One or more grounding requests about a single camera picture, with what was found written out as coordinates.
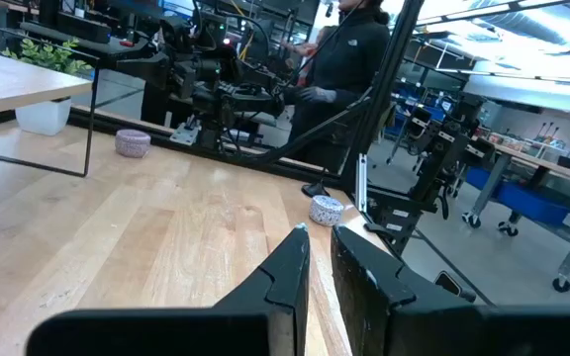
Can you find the blue storage bin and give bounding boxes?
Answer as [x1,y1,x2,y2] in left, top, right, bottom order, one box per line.
[465,167,570,227]

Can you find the grey workbench on casters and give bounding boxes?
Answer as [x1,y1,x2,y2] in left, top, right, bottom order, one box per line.
[460,137,570,294]

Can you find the white blue-patterned candle holder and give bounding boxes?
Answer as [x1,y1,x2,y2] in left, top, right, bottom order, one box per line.
[308,194,345,228]

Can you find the dark grey desk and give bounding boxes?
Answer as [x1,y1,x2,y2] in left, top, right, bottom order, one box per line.
[20,19,177,128]

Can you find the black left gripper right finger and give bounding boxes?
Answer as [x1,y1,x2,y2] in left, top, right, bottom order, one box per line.
[331,224,570,356]

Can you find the pink speckled candle holder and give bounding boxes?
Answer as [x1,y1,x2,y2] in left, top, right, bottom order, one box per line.
[114,129,152,159]

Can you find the wooden shelf with black frame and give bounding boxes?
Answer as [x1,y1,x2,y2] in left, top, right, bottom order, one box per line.
[0,19,102,179]

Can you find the silver aluminium bar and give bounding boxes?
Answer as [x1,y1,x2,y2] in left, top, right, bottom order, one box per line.
[355,152,368,214]

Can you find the green plant in white pot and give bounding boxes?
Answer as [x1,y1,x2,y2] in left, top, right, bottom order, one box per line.
[1,37,94,137]

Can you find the grey table-level camera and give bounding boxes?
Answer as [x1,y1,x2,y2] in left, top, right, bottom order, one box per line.
[432,270,478,304]

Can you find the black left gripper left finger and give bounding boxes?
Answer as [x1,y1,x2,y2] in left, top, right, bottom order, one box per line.
[25,222,312,356]

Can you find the black aluminium rig frame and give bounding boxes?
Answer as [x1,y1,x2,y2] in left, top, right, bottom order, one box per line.
[0,0,428,199]

